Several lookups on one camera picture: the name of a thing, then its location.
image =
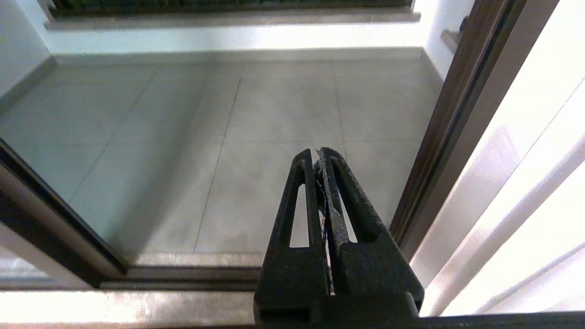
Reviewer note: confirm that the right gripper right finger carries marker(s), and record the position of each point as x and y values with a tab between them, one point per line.
365	269

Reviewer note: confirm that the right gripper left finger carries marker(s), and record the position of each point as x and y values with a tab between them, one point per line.
274	274

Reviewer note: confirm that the brown framed sliding glass door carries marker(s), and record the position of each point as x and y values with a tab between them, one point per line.
45	210

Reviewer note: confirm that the brown framed fixed glass door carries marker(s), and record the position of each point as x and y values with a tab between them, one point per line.
45	249

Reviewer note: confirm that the short stone balcony sill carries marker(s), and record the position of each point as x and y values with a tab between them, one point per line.
450	40

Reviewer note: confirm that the long stone balcony sill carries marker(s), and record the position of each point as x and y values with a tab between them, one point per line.
228	20

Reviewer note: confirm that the dark metal balcony railing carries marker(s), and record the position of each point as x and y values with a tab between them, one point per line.
228	5

